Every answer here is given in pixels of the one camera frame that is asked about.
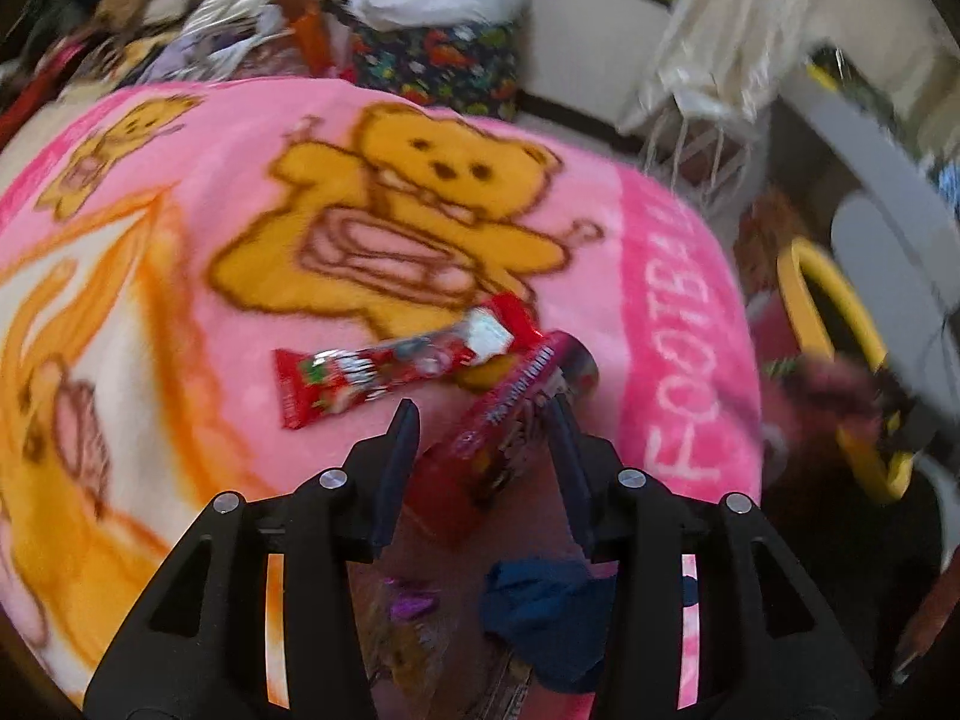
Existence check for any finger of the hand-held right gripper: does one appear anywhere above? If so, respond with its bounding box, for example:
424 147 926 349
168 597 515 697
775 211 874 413
795 361 901 425

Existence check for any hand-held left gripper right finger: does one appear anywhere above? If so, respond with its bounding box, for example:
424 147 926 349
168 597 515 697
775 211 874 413
551 394 878 720

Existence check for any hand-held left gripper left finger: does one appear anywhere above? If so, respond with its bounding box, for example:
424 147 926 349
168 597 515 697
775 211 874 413
84 399 419 720

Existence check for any yellow bin with black liner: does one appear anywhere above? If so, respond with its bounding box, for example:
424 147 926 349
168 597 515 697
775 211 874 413
776 236 917 505

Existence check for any red snack packet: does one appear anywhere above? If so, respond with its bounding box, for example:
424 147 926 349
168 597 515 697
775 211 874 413
405 330 601 545

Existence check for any red strawberry snack wrapper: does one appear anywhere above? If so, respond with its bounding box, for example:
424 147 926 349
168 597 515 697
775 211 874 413
274 294 545 432

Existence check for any purple snack wrapper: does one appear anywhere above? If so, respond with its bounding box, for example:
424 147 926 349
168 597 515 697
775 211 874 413
379 576 443 625

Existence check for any blue cloth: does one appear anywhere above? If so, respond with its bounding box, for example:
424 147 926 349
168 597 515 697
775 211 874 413
480 556 623 695

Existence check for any grey desk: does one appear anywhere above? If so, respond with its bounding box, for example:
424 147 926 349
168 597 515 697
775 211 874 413
780 66 960 293

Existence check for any pink printed bear blanket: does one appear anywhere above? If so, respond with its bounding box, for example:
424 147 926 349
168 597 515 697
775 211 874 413
0 76 764 720

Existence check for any dinosaur print fabric basket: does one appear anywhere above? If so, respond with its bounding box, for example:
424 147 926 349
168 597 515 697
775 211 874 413
351 19 524 122

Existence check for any orange paper bag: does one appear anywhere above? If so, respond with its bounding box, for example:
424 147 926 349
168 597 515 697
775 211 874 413
289 0 340 77

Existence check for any pile of dark clothes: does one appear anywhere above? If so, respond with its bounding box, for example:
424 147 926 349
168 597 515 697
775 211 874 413
0 0 218 113

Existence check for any white wire basket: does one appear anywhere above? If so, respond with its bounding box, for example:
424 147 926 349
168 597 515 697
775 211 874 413
643 88 760 205

